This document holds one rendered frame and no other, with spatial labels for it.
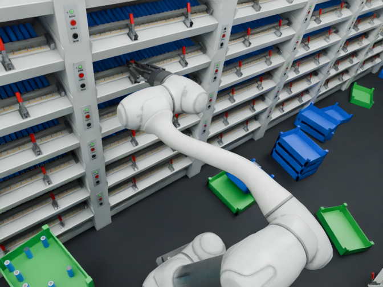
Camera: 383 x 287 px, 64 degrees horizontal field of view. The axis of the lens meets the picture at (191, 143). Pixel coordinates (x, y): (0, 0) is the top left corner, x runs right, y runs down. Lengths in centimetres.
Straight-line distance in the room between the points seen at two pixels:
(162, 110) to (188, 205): 120
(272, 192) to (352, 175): 183
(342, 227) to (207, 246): 120
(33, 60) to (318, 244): 99
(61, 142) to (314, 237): 99
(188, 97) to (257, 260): 51
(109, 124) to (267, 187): 79
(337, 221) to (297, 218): 146
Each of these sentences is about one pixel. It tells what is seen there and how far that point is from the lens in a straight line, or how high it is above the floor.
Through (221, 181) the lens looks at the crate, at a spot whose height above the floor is 0.
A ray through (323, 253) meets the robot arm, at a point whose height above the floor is 98.
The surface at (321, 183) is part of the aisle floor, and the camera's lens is 247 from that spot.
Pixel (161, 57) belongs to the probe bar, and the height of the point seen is 97.
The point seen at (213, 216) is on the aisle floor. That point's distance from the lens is 200.
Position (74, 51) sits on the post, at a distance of 112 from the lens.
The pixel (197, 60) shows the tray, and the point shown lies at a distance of 151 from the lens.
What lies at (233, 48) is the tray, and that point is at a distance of 168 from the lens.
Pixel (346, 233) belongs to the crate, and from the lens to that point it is 229.
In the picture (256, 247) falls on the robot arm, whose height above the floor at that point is 103.
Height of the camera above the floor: 167
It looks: 44 degrees down
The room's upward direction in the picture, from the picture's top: 10 degrees clockwise
